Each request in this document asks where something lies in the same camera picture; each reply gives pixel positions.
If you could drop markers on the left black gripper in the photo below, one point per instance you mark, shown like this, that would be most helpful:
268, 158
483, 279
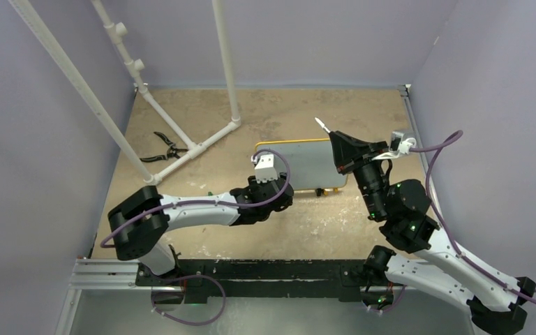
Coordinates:
254, 185

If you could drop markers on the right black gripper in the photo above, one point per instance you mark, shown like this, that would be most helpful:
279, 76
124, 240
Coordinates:
345, 149

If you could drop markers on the green whiteboard marker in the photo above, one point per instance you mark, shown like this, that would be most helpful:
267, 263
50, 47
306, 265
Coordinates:
322, 125

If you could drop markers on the yellow framed whiteboard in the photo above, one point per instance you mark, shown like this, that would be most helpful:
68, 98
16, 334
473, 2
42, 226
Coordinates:
311, 164

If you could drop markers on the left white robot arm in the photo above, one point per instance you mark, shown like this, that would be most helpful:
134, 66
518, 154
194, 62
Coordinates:
138, 223

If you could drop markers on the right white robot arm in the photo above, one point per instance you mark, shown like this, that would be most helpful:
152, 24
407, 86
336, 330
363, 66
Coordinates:
420, 251

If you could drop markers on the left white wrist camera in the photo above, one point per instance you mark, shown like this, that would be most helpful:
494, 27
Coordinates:
264, 168

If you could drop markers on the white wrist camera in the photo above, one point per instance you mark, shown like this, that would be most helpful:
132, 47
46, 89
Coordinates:
401, 142
264, 168

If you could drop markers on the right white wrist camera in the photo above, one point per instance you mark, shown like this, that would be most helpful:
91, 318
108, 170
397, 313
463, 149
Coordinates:
401, 142

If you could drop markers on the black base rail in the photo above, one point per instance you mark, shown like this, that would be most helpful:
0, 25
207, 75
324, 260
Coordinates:
344, 280

